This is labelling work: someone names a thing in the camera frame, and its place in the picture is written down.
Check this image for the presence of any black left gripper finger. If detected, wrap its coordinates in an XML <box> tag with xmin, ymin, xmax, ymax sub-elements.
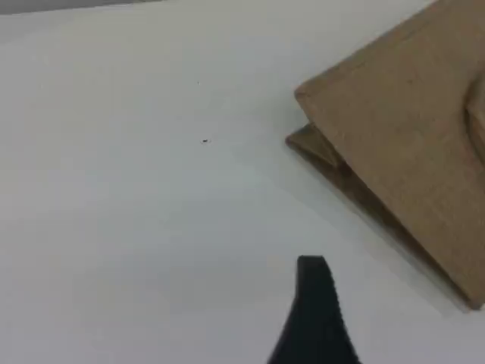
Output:
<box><xmin>267</xmin><ymin>255</ymin><xmax>361</xmax><ymax>364</ymax></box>

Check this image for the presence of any brown jute tote bag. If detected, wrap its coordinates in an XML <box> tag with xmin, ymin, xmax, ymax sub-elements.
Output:
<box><xmin>284</xmin><ymin>0</ymin><xmax>485</xmax><ymax>311</ymax></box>

